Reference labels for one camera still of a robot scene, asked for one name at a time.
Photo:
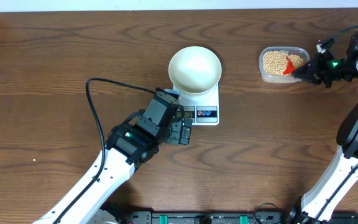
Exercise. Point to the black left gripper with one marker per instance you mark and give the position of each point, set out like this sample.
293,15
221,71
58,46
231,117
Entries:
174,136

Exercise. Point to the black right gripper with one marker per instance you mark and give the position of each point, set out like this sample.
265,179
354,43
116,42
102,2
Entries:
312,76

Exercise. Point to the red plastic measuring scoop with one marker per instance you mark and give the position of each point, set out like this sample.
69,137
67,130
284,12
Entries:
290,67

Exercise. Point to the white digital kitchen scale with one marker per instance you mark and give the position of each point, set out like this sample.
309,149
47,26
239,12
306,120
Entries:
203,109

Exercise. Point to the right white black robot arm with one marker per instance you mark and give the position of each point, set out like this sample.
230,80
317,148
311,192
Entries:
318,204

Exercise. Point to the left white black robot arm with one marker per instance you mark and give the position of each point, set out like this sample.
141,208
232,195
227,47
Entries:
129,145

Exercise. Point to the white ceramic bowl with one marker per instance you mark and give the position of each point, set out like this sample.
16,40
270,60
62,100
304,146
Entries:
195,70

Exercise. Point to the clear plastic container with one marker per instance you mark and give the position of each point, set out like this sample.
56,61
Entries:
281,79

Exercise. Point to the soybeans pile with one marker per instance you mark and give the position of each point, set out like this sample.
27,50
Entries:
275,62

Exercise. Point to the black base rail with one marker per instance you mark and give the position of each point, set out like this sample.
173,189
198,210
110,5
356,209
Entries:
147,217

